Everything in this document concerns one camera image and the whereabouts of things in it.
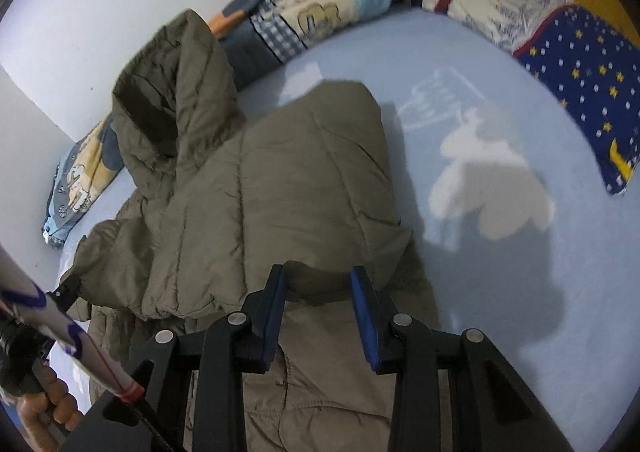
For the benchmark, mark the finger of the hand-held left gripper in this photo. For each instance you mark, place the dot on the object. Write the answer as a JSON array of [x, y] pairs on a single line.
[[64, 294]]

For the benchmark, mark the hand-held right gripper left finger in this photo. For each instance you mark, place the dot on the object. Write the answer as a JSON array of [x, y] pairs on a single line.
[[276, 317]]

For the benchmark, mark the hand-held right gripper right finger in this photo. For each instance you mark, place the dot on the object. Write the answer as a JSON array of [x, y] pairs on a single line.
[[362, 312]]

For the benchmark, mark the olive puffer jacket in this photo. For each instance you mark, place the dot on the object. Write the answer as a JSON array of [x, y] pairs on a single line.
[[280, 171]]

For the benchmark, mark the person's left hand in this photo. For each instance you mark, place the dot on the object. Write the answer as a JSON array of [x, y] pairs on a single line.
[[62, 407]]

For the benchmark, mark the star printed pillow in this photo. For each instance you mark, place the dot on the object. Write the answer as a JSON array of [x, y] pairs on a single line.
[[575, 61]]

